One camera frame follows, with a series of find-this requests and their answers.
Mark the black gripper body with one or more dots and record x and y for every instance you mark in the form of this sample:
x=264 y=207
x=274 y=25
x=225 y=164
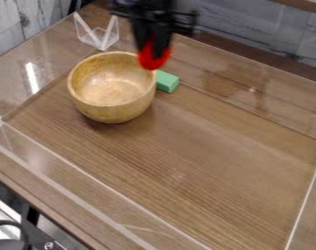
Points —
x=158 y=11

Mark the black table leg bracket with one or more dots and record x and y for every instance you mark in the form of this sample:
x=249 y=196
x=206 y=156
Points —
x=45 y=235

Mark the clear acrylic stand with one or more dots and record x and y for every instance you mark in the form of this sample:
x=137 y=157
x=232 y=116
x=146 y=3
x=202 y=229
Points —
x=97 y=37

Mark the wooden bowl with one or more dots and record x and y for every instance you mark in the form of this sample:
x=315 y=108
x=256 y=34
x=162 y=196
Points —
x=111 y=88

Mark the green foam block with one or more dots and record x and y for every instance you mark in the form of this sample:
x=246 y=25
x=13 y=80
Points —
x=168 y=81

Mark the red plush strawberry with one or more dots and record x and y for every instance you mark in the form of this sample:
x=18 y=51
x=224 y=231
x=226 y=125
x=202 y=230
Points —
x=148 y=59

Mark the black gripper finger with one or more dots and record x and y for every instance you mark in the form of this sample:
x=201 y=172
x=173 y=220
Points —
x=162 y=38
x=142 y=34

